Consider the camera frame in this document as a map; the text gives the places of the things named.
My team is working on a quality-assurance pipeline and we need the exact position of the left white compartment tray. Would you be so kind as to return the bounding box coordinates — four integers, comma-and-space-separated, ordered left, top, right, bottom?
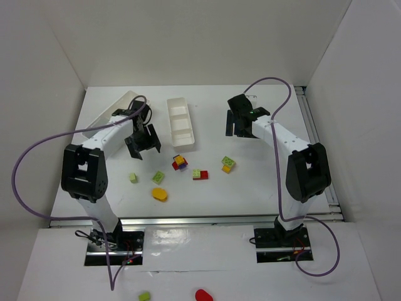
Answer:
79, 91, 137, 159

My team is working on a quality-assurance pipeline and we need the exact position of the lime and red lego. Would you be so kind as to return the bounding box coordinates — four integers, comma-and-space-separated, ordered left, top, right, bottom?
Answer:
192, 169, 209, 181

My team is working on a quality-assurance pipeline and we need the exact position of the red oval lego foreground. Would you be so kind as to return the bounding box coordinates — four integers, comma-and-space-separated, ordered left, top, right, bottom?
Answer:
195, 289, 214, 301

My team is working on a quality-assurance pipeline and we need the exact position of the lime lego brick centre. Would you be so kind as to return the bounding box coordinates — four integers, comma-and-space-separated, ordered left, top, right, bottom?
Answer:
152, 171, 165, 185

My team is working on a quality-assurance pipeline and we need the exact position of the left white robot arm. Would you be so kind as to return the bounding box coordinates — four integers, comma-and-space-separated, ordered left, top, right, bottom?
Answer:
61, 114, 161, 244

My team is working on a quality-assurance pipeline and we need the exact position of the front aluminium rail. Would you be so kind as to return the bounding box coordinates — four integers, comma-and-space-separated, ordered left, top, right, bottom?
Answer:
49, 213, 344, 228

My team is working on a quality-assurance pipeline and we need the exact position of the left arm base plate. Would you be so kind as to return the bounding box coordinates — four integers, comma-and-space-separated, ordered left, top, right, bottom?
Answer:
75, 230, 145, 267

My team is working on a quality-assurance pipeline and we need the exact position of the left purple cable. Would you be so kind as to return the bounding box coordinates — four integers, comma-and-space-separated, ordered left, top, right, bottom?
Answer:
11, 95, 148, 291

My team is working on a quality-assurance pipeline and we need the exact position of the lime lego foreground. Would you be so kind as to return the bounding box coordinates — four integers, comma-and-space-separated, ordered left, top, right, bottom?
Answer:
138, 292, 151, 301

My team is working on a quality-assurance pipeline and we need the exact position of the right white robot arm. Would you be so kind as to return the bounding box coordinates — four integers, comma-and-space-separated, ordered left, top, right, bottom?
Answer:
227, 94, 331, 243

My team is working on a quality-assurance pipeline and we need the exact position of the white compartment tray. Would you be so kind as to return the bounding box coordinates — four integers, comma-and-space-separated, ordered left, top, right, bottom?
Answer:
79, 91, 137, 159
167, 97, 195, 152

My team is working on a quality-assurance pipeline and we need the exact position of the lime lego brick front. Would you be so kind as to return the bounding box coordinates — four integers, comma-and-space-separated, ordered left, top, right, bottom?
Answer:
129, 173, 138, 184

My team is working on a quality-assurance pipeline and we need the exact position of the centre white compartment tray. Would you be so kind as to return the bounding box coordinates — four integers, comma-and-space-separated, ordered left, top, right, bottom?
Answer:
167, 97, 195, 152

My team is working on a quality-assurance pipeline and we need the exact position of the red yellow purple lego stack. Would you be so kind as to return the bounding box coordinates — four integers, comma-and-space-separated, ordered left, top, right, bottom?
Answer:
172, 155, 188, 171

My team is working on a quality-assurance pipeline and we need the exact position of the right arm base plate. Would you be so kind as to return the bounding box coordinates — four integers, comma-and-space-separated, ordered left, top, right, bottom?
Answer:
249, 227, 313, 263

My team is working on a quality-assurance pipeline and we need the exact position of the yellow oval lego piece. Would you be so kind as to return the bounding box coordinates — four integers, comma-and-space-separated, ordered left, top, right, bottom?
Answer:
152, 187, 168, 202

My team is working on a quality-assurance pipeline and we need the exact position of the lime and yellow lego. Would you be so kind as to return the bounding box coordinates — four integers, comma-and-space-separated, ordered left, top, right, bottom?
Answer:
222, 156, 236, 174

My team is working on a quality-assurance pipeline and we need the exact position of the lime lego brick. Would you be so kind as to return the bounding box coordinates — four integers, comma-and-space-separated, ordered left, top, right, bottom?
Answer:
152, 171, 165, 185
129, 173, 138, 184

